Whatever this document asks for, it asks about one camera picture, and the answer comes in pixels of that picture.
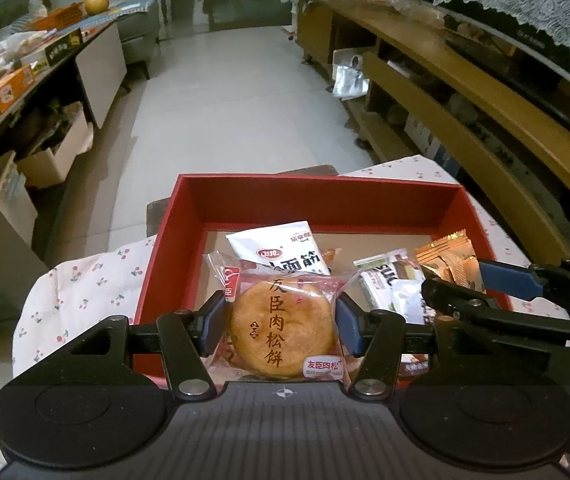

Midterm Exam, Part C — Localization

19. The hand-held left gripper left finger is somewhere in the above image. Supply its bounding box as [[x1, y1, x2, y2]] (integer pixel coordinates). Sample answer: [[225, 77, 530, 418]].
[[72, 290, 228, 401]]

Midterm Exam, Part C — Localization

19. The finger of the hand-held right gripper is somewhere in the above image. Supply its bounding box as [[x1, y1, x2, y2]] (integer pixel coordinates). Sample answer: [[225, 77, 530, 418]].
[[420, 277, 570, 348], [480, 259, 570, 311]]

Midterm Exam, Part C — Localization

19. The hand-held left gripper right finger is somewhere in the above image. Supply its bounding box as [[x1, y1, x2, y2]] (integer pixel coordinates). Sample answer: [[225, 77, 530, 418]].
[[337, 292, 466, 401]]

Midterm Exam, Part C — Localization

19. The gold snack packet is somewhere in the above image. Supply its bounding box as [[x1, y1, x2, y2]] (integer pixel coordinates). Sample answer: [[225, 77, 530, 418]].
[[415, 230, 486, 293]]

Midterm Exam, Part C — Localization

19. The black white striped snack packet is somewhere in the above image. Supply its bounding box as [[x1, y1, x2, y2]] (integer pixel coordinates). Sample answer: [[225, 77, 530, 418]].
[[354, 249, 426, 313]]

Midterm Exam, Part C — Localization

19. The clear round pastry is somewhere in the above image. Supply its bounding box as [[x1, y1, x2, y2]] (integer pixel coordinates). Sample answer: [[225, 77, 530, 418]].
[[202, 252, 366, 386]]

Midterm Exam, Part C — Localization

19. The red cardboard box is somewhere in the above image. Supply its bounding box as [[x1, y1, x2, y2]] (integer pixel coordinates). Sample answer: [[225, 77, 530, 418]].
[[134, 174, 513, 381]]

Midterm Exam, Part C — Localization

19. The white packet black print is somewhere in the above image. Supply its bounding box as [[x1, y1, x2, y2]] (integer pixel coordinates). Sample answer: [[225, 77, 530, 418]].
[[390, 280, 438, 326]]

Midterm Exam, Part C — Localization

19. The cherry print tablecloth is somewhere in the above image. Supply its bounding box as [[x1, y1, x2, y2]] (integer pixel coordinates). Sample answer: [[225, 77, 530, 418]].
[[12, 155, 516, 381]]

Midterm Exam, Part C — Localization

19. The wooden television cabinet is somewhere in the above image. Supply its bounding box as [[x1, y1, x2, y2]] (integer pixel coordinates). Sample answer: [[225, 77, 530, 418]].
[[295, 0, 570, 271]]

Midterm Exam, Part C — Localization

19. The open cardboard box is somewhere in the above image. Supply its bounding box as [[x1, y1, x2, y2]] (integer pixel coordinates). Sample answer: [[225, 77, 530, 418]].
[[15, 105, 94, 188]]

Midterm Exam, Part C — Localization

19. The silver plastic bag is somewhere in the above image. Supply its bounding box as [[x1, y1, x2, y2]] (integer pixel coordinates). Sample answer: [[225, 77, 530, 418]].
[[331, 50, 370, 101]]

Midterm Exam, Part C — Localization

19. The black television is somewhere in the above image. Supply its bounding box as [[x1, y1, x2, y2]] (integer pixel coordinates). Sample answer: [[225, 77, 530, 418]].
[[432, 0, 570, 111]]

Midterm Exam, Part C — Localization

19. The white cabinet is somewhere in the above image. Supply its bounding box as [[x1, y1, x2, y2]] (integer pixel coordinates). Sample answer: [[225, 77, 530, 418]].
[[75, 22, 128, 131]]

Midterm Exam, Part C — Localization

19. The grey sofa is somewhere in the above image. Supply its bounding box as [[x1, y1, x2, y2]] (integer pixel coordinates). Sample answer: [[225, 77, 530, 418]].
[[115, 0, 162, 81]]

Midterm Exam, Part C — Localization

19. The long orange box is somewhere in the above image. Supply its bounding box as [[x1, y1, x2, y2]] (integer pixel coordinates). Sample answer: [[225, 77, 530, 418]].
[[0, 64, 36, 133]]

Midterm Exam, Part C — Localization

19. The black yellow box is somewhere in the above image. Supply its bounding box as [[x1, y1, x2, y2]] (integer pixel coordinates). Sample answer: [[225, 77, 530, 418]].
[[45, 27, 84, 66]]

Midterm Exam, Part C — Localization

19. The orange tray box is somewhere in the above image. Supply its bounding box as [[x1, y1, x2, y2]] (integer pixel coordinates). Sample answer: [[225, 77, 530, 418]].
[[30, 2, 88, 31]]

